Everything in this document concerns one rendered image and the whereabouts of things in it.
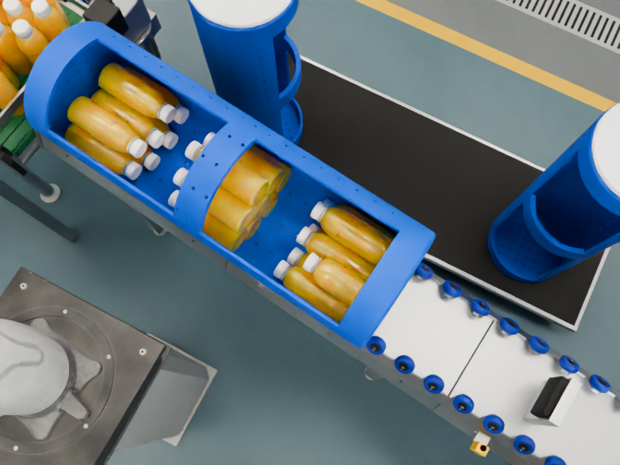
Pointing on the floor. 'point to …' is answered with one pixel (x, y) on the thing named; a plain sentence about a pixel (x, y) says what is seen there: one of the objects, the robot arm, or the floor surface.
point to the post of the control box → (35, 211)
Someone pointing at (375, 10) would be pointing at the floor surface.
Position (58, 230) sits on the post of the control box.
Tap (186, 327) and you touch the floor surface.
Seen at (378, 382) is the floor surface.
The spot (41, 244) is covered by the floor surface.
